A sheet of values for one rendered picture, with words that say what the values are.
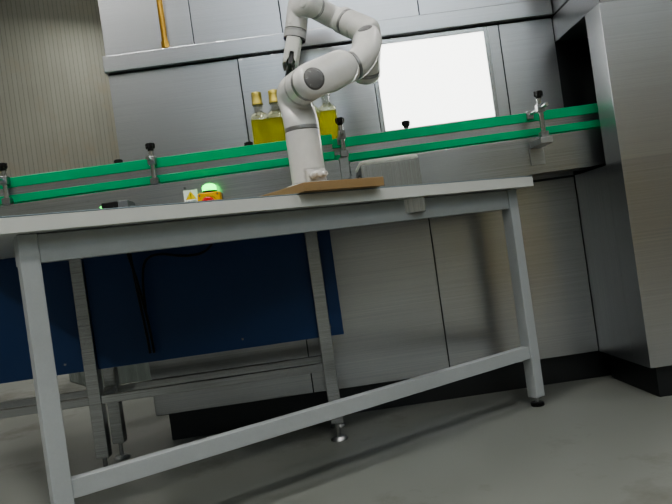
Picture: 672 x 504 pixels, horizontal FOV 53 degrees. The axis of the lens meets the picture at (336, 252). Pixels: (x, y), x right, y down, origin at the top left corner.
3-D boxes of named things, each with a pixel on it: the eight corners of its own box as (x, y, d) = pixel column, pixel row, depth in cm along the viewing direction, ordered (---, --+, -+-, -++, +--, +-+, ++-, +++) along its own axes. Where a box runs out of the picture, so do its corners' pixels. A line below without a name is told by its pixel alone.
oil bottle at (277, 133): (292, 172, 228) (284, 111, 228) (292, 170, 223) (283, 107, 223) (276, 175, 228) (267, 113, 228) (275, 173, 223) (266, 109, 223)
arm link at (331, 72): (350, 86, 195) (378, 69, 180) (284, 117, 185) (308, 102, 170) (336, 56, 193) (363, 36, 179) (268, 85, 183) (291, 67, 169)
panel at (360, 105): (498, 121, 243) (484, 28, 243) (500, 119, 240) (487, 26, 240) (252, 154, 240) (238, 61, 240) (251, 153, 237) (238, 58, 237)
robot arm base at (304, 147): (346, 180, 177) (338, 123, 177) (303, 184, 171) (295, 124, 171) (320, 189, 191) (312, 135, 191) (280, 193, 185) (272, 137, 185)
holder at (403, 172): (409, 193, 221) (405, 169, 221) (422, 184, 193) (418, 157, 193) (357, 200, 220) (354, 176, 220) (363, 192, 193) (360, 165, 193)
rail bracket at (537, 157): (543, 164, 224) (534, 98, 224) (561, 157, 207) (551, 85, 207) (529, 166, 224) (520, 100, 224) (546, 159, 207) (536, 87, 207)
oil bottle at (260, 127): (276, 175, 228) (267, 113, 228) (275, 173, 223) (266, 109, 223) (259, 177, 228) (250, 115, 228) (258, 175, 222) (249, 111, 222)
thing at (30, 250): (547, 404, 219) (517, 188, 219) (64, 585, 135) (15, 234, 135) (525, 401, 226) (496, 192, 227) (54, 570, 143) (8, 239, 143)
